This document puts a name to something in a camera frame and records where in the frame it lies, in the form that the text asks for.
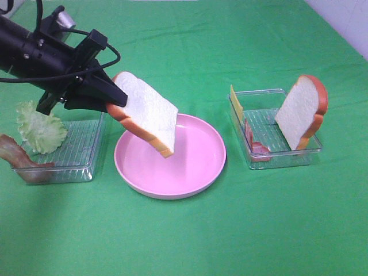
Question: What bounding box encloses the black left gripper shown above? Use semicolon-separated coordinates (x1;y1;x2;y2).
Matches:
22;29;128;115

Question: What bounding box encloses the green lettuce leaf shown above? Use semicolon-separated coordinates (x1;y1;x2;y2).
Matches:
16;101;68;154

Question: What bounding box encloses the bread slice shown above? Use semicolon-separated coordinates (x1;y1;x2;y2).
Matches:
106;71;178;158
275;75;328;151

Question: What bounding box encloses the bacon strip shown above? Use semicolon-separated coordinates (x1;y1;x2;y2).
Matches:
244;118;271;162
1;133;55;183

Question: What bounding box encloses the yellow cheese slice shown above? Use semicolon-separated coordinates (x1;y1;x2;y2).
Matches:
230;85;243;122

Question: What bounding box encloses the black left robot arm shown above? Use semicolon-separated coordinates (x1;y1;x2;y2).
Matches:
1;16;128;115

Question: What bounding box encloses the left clear plastic tray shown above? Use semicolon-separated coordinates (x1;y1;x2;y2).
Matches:
12;108;106;185

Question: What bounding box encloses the clear plastic tray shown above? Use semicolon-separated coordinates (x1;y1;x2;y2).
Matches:
12;108;106;185
228;88;322;170

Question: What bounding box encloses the pink round plate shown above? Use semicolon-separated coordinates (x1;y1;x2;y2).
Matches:
114;114;227;200

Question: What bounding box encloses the right clear plastic tray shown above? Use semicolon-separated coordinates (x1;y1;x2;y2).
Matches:
228;88;322;170

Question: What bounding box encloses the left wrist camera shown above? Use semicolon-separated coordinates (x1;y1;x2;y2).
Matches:
41;5;76;42

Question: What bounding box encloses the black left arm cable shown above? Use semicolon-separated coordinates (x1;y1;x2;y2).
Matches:
0;0;121;84

